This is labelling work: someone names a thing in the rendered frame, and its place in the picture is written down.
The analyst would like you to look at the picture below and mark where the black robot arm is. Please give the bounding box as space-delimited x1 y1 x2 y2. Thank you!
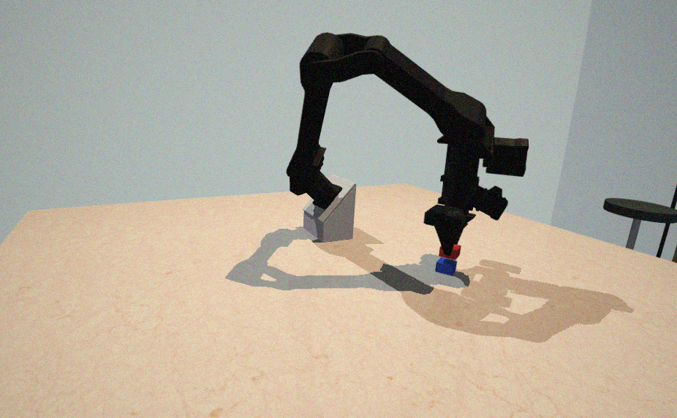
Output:
286 32 529 221

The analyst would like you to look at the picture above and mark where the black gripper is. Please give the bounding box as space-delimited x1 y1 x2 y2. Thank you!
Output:
424 169 480 256

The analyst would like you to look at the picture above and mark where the red block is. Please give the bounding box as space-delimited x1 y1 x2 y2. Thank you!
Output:
439 245 461 260

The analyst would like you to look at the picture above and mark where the blue block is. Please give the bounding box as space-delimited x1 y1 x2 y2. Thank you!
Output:
435 257 457 276

